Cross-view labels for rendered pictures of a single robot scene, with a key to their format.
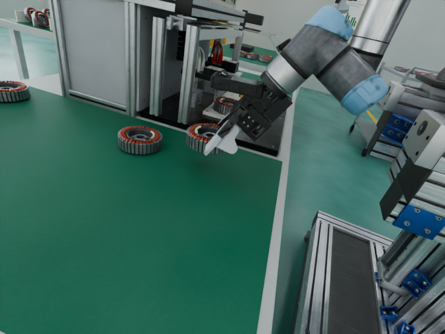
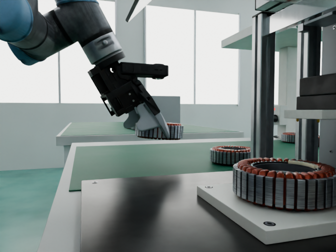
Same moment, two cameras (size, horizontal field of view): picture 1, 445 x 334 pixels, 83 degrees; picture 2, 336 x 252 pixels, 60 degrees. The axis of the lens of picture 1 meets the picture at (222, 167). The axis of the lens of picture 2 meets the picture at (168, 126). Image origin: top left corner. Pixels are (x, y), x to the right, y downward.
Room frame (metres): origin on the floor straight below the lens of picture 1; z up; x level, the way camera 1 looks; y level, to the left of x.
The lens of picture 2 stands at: (1.17, -0.23, 0.88)
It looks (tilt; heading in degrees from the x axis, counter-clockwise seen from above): 3 degrees down; 154
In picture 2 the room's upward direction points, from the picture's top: straight up
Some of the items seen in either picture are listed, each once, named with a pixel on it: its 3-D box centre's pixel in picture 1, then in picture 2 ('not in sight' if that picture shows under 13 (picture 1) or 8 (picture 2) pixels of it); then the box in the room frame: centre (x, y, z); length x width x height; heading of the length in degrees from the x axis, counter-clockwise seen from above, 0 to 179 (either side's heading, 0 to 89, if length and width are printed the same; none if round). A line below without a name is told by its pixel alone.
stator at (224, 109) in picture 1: (228, 105); (283, 180); (0.93, 0.03, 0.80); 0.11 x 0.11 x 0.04
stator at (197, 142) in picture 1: (209, 138); (159, 130); (0.55, 0.05, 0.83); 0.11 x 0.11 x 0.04
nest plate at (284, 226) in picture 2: (227, 112); (283, 202); (0.93, 0.03, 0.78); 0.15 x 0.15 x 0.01; 80
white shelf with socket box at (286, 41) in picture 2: not in sight; (277, 87); (0.25, 0.73, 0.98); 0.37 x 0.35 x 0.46; 170
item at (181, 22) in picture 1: (180, 21); (328, 8); (0.84, 0.22, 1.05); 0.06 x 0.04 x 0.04; 170
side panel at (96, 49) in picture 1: (97, 55); not in sight; (0.80, 0.46, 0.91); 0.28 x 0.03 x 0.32; 80
